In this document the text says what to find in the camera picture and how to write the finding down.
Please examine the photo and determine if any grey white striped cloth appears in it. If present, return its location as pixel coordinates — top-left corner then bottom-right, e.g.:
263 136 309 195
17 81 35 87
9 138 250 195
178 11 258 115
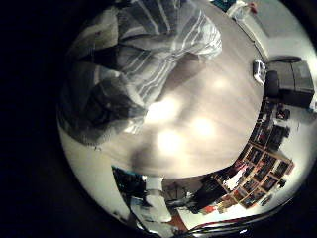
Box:
57 0 223 147

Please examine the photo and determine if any teal computer screen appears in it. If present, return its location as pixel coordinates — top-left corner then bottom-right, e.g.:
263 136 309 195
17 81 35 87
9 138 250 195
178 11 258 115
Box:
111 165 147 200
211 0 237 12

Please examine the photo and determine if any white box device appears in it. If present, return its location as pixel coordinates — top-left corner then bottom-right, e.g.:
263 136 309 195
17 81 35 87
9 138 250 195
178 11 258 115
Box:
252 59 267 86

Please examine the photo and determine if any person in black clothes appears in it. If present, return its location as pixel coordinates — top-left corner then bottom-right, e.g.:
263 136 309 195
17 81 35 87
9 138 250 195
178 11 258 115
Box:
192 176 230 214

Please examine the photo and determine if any brown wooden door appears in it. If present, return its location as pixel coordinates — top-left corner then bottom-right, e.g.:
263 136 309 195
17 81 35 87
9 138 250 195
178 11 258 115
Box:
167 213 190 233

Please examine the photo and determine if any wooden shelf unit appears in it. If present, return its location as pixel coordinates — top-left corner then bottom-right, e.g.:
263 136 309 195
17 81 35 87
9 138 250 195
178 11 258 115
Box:
214 98 295 210

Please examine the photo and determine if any white wire basket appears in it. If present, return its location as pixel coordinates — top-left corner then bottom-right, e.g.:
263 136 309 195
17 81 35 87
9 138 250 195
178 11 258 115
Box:
227 0 253 20

